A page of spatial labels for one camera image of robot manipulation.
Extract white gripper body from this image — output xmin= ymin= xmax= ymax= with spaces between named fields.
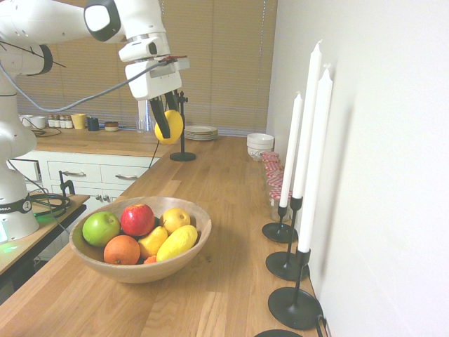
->
xmin=125 ymin=59 xmax=183 ymax=102

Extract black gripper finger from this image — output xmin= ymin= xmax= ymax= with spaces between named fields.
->
xmin=164 ymin=90 xmax=180 ymax=113
xmin=149 ymin=97 xmax=172 ymax=140

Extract yellow lemon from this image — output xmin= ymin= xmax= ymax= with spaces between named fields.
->
xmin=156 ymin=224 xmax=199 ymax=263
xmin=154 ymin=109 xmax=185 ymax=146
xmin=161 ymin=207 xmax=192 ymax=236

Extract stack of white plates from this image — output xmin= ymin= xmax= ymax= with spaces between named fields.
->
xmin=184 ymin=124 xmax=219 ymax=142

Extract wooden window blinds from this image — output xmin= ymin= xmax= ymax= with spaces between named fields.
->
xmin=15 ymin=0 xmax=279 ymax=138

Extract yellow mug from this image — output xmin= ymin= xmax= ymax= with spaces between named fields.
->
xmin=71 ymin=113 xmax=91 ymax=131

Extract white drawer cabinet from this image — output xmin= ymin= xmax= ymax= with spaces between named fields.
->
xmin=6 ymin=150 xmax=162 ymax=213

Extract plain white bowl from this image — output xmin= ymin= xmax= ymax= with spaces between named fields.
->
xmin=246 ymin=133 xmax=275 ymax=150

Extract white patterned bowl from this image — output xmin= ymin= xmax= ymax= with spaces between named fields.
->
xmin=247 ymin=145 xmax=274 ymax=162

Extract red apple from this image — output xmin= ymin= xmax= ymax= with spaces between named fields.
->
xmin=120 ymin=203 xmax=156 ymax=237

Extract black table clamp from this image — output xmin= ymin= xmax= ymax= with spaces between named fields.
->
xmin=58 ymin=170 xmax=76 ymax=197

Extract green apple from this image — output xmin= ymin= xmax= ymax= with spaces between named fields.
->
xmin=81 ymin=211 xmax=121 ymax=248

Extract yellow pear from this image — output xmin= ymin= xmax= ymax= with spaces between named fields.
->
xmin=138 ymin=220 xmax=169 ymax=260

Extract tallest white taper candle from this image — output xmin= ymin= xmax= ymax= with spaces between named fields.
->
xmin=292 ymin=39 xmax=323 ymax=200

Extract wooden fruit bowl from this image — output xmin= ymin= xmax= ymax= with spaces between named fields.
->
xmin=69 ymin=196 xmax=213 ymax=284

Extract wooden robot side table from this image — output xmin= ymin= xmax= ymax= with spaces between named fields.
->
xmin=0 ymin=194 xmax=89 ymax=306

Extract tall black candle holder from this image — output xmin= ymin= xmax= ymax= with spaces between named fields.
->
xmin=265 ymin=195 xmax=310 ymax=282

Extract black round disc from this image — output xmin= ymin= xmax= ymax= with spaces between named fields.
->
xmin=254 ymin=329 xmax=304 ymax=337

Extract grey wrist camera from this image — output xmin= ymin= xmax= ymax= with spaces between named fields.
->
xmin=150 ymin=58 xmax=191 ymax=79

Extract maroon wrist camera mount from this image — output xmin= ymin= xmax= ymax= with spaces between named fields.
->
xmin=156 ymin=55 xmax=189 ymax=65

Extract black camera stand round base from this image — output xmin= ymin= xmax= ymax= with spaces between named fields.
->
xmin=169 ymin=90 xmax=197 ymax=162

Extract grey camera cable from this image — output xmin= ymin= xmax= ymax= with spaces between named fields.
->
xmin=0 ymin=59 xmax=173 ymax=113

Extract black coiled cable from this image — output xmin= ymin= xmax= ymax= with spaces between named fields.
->
xmin=29 ymin=192 xmax=74 ymax=219

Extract black disc cable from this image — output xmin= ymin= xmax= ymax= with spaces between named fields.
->
xmin=314 ymin=313 xmax=330 ymax=337

